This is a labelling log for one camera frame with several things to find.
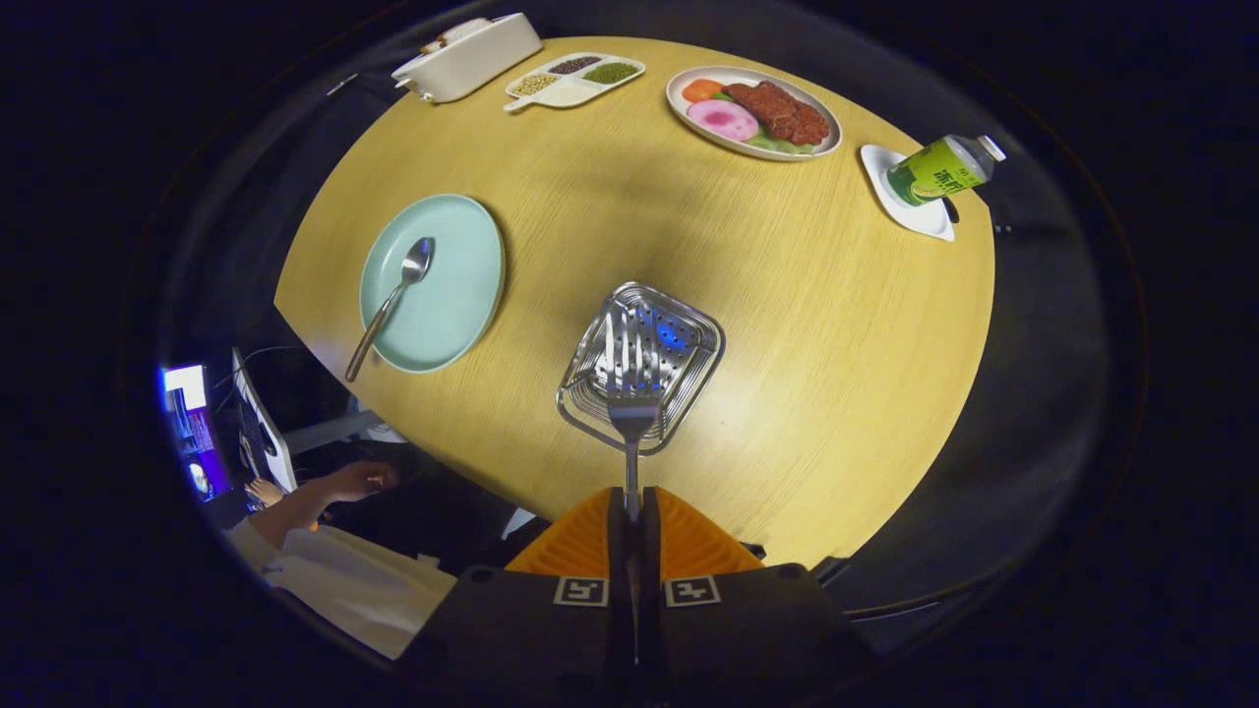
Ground lit computer monitor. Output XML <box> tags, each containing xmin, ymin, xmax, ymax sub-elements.
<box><xmin>159</xmin><ymin>364</ymin><xmax>232</xmax><ymax>502</ymax></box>

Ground cream white toaster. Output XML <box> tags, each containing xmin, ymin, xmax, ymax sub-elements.
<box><xmin>390</xmin><ymin>12</ymin><xmax>544</xmax><ymax>105</ymax></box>

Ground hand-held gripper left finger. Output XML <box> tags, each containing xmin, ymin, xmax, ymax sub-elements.
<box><xmin>393</xmin><ymin>486</ymin><xmax>635</xmax><ymax>704</ymax></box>

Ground square metal drain basket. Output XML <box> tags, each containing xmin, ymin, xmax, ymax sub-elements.
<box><xmin>556</xmin><ymin>282</ymin><xmax>727</xmax><ymax>456</ymax></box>

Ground pink round food slice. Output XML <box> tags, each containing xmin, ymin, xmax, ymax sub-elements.
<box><xmin>687</xmin><ymin>98</ymin><xmax>761</xmax><ymax>144</ymax></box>

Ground red-brown meat pieces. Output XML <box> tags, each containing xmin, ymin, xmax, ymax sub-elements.
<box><xmin>723</xmin><ymin>81</ymin><xmax>832</xmax><ymax>147</ymax></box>

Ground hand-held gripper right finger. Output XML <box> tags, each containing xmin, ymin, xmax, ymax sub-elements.
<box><xmin>634</xmin><ymin>486</ymin><xmax>881</xmax><ymax>704</ymax></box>

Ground white round food plate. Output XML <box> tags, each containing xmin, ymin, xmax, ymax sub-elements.
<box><xmin>665</xmin><ymin>66</ymin><xmax>843</xmax><ymax>162</ymax></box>

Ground white divided condiment dish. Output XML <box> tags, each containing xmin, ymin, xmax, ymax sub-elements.
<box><xmin>504</xmin><ymin>53</ymin><xmax>647</xmax><ymax>113</ymax></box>

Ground dark-handled metal spoon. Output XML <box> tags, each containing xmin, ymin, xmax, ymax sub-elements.
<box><xmin>344</xmin><ymin>236</ymin><xmax>435</xmax><ymax>384</ymax></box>

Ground white square coaster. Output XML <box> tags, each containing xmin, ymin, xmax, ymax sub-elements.
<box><xmin>860</xmin><ymin>145</ymin><xmax>957</xmax><ymax>243</ymax></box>

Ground pale green round plate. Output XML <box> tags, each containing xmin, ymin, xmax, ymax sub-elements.
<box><xmin>358</xmin><ymin>194</ymin><xmax>507</xmax><ymax>375</ymax></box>

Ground dark-handled metal fork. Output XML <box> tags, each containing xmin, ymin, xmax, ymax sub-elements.
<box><xmin>595</xmin><ymin>310</ymin><xmax>672</xmax><ymax>522</ymax></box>

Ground white laptop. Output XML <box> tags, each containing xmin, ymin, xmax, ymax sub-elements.
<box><xmin>231</xmin><ymin>346</ymin><xmax>298</xmax><ymax>493</ymax></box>

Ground green label drink bottle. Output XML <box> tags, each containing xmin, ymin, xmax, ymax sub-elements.
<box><xmin>885</xmin><ymin>134</ymin><xmax>1007</xmax><ymax>207</ymax></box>

